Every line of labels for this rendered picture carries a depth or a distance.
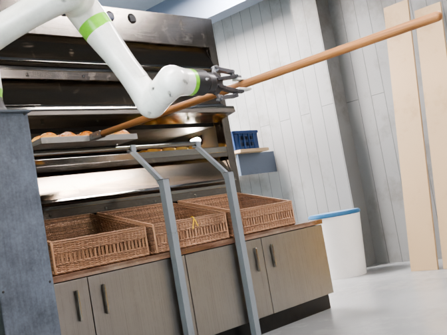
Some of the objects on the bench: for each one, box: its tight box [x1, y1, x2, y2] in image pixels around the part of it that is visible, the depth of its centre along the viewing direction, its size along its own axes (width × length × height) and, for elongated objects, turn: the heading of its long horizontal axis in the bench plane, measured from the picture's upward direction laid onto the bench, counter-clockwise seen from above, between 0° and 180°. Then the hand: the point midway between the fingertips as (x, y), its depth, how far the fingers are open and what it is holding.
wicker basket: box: [44, 213, 150, 276], centre depth 334 cm, size 49×56×28 cm
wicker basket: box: [178, 192, 296, 238], centre depth 419 cm, size 49×56×28 cm
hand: (241, 84), depth 247 cm, fingers closed on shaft, 3 cm apart
